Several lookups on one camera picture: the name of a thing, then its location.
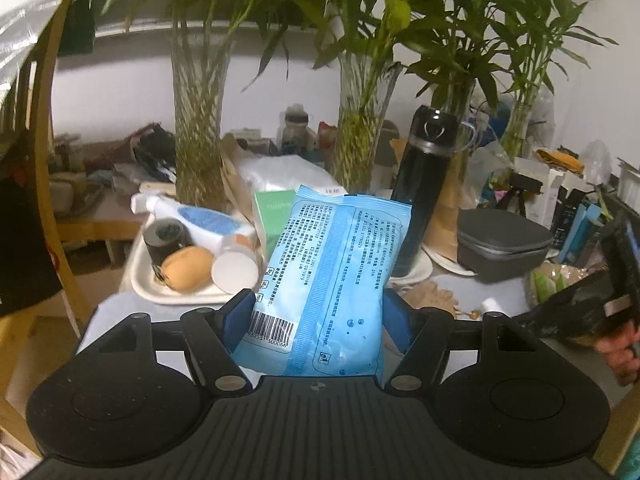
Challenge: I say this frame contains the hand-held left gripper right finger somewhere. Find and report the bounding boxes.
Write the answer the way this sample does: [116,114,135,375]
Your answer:
[382,290,547,394]

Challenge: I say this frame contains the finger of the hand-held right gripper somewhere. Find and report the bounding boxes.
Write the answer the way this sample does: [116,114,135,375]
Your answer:
[597,215,640,283]
[514,267,640,357]

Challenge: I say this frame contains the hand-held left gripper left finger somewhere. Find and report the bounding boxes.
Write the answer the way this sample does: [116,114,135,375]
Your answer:
[75,287,257,398]

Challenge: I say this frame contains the blue wet wipes packet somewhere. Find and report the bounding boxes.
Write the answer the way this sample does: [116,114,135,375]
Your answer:
[233,184,414,392]

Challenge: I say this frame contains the cardboard box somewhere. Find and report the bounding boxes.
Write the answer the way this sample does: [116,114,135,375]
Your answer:
[594,376,640,476]

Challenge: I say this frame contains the person's right hand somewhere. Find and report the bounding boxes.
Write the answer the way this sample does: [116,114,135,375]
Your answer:
[595,319,640,387]

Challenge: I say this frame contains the green white packet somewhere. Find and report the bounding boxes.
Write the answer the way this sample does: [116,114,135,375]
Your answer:
[530,265,570,311]

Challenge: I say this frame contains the blue books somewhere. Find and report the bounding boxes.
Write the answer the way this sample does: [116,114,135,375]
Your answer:
[559,202,610,267]

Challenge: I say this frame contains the white plate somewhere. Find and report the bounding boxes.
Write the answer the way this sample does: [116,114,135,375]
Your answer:
[387,249,435,281]

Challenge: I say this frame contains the tan egg-shaped object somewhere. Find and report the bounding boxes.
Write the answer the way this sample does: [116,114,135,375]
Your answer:
[160,245,214,292]

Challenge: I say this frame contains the white box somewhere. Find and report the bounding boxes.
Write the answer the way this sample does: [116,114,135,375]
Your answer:
[514,157,568,233]

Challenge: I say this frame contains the grey zip case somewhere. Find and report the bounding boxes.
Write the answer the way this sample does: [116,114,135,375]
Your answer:
[457,208,554,277]

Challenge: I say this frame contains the white tray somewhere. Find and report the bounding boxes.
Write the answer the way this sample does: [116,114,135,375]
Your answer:
[130,209,263,306]

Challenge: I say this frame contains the yellow item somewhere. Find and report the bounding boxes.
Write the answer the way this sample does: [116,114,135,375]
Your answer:
[536,148,585,177]

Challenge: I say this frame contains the green white carton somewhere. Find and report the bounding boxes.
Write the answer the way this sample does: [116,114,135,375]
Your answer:
[252,189,297,257]

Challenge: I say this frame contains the white blue spray bottle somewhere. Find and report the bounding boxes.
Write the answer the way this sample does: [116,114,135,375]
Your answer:
[131,193,257,252]

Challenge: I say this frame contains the black tape roll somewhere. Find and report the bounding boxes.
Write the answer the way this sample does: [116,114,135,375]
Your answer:
[142,218,189,267]

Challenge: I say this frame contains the black thermos bottle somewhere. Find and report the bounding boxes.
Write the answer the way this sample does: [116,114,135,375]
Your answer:
[390,105,462,279]

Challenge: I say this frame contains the white plastic bag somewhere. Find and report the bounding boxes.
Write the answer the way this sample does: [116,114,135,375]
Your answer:
[239,154,343,197]

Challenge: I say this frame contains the bamboo plant in glass vase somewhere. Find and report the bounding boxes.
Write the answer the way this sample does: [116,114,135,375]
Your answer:
[75,0,313,212]
[400,0,551,128]
[495,0,621,162]
[280,0,451,194]

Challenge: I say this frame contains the dark jar with white lid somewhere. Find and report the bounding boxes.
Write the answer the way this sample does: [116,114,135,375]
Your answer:
[280,104,312,157]

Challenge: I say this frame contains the black garment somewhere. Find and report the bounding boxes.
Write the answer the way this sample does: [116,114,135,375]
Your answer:
[0,125,64,317]

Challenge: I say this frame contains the wooden chair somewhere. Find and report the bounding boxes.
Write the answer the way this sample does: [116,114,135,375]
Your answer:
[0,0,85,463]

